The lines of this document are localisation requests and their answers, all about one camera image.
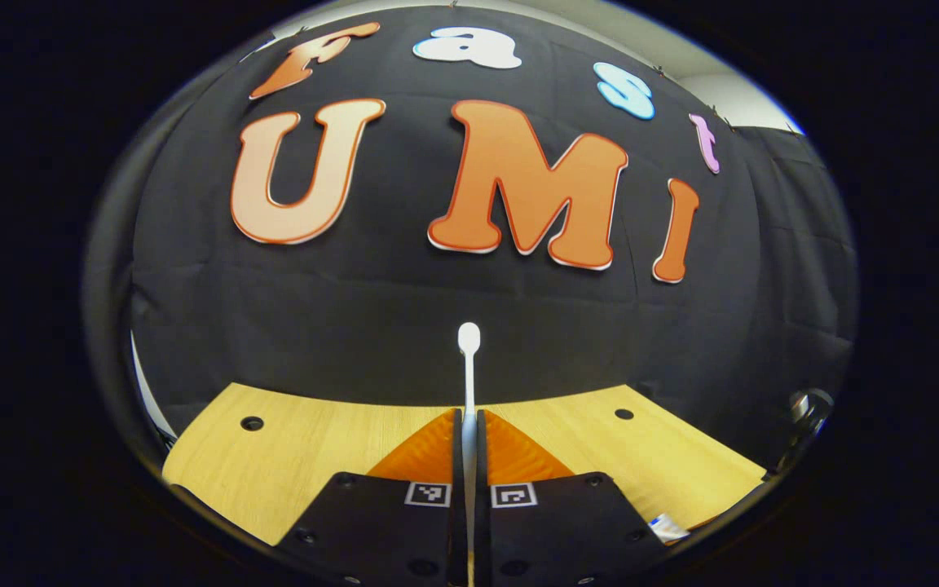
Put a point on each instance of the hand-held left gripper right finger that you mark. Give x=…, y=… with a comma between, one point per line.
x=551, y=530

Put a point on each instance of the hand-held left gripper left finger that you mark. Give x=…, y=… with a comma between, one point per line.
x=388, y=530

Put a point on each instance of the white toothpaste tube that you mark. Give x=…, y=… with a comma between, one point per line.
x=668, y=528

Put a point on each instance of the white toothbrush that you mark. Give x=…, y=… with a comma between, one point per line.
x=469, y=338

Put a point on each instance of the black backdrop cloth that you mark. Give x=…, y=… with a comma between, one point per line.
x=437, y=310

